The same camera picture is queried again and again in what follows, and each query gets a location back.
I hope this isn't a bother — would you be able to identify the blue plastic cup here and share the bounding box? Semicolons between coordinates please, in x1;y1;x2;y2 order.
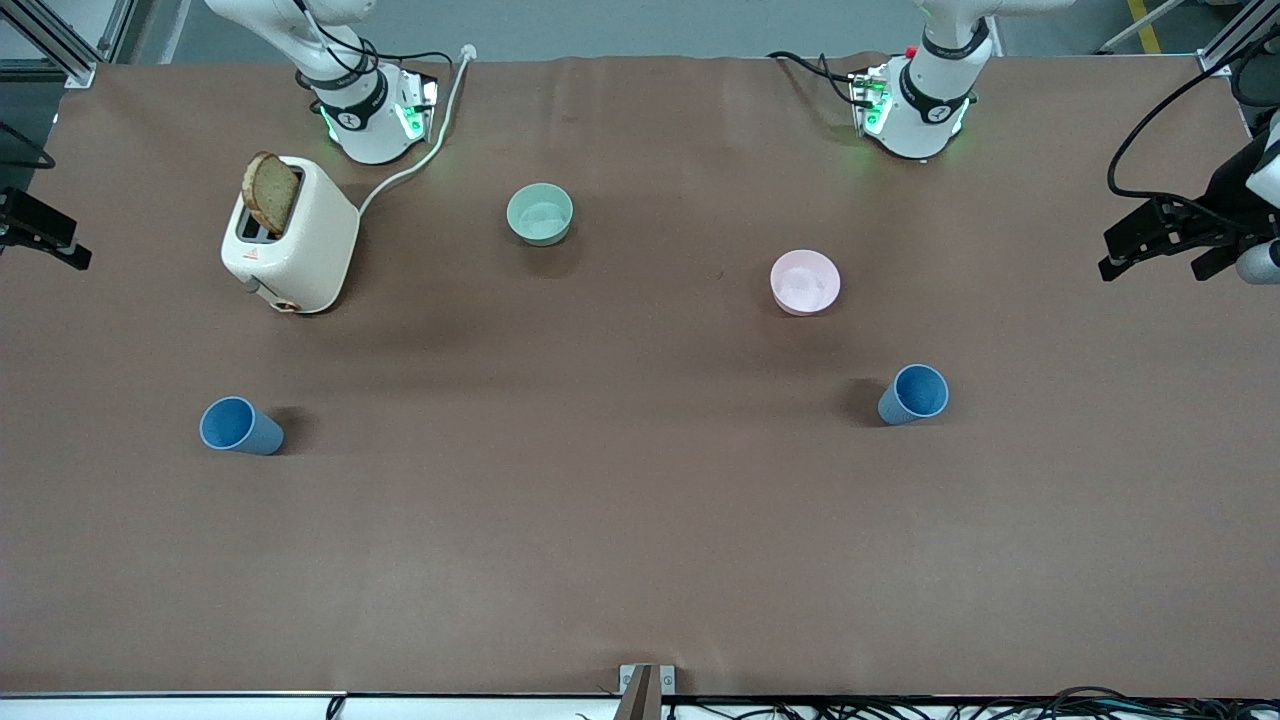
199;396;285;457
877;363;950;427

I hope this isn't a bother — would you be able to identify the brown bread slice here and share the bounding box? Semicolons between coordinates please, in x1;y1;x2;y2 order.
241;151;301;237

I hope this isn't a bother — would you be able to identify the cream white toaster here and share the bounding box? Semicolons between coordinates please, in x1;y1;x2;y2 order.
220;155;361;316

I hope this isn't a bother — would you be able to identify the pink bowl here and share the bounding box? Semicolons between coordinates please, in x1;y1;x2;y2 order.
769;249;842;317

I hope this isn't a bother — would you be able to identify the green bowl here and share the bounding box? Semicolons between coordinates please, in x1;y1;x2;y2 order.
505;182;575;247

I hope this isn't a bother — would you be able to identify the brown table cover sheet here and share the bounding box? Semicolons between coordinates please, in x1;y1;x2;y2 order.
0;55;1280;699

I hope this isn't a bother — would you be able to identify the aluminium frame profile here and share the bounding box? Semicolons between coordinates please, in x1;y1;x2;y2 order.
1195;0;1280;79
98;0;138;63
0;0;98;89

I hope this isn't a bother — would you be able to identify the black left base cable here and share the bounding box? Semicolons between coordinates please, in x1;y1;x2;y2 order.
767;50;869;107

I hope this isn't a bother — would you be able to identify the black base cable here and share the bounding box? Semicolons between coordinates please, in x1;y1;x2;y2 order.
767;50;869;107
295;0;457;101

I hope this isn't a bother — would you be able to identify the white toaster power cable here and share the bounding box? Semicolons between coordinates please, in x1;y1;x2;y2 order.
357;44;477;217

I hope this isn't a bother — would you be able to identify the black right base cable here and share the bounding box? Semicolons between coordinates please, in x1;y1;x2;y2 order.
295;0;457;101

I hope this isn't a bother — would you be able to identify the black cable bundle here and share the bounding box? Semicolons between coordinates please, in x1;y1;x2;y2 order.
575;685;1280;720

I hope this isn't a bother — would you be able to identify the grey metal bracket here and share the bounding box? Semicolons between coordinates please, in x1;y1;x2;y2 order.
618;664;677;697

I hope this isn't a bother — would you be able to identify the brown mount post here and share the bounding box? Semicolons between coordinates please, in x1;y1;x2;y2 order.
622;667;657;720

